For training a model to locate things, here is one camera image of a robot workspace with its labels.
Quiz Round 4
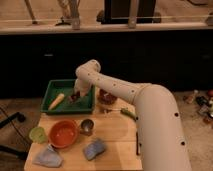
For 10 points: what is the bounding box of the bunch of red grapes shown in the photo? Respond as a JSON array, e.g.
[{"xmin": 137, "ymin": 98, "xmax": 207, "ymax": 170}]
[{"xmin": 68, "ymin": 92, "xmax": 80, "ymax": 103}]

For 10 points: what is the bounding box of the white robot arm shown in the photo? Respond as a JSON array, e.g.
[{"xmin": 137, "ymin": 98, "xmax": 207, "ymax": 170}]
[{"xmin": 74, "ymin": 60, "xmax": 192, "ymax": 171}]

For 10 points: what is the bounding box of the green plastic tray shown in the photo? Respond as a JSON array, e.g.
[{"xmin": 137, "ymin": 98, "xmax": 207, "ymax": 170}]
[{"xmin": 41, "ymin": 79, "xmax": 95, "ymax": 115}]

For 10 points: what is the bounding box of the dark red bowl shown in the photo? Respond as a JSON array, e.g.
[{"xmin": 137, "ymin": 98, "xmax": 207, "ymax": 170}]
[{"xmin": 98, "ymin": 89, "xmax": 117, "ymax": 105}]

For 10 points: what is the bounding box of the yellow corn cob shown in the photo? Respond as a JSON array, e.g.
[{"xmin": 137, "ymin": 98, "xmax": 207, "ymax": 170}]
[{"xmin": 48, "ymin": 93, "xmax": 65, "ymax": 110}]

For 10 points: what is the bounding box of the small dried stem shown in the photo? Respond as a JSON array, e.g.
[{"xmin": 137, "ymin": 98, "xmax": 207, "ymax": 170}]
[{"xmin": 100, "ymin": 108, "xmax": 121, "ymax": 114}]

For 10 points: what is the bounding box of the small metal cup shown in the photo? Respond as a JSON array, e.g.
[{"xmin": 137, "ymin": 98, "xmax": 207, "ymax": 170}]
[{"xmin": 80, "ymin": 119, "xmax": 94, "ymax": 136}]

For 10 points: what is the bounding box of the orange bowl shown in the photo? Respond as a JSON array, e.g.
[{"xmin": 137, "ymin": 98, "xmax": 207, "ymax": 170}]
[{"xmin": 48, "ymin": 120, "xmax": 79, "ymax": 149}]

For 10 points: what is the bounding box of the blue sponge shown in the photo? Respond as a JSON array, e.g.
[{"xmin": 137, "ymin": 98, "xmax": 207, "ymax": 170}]
[{"xmin": 83, "ymin": 139, "xmax": 106, "ymax": 161}]

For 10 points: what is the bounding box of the black stand leg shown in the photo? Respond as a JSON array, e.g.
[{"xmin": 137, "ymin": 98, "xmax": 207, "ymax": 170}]
[{"xmin": 0, "ymin": 112, "xmax": 26, "ymax": 129}]

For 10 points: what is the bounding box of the light blue cloth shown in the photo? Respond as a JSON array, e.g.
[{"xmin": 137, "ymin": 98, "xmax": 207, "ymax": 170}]
[{"xmin": 32, "ymin": 144, "xmax": 63, "ymax": 168}]

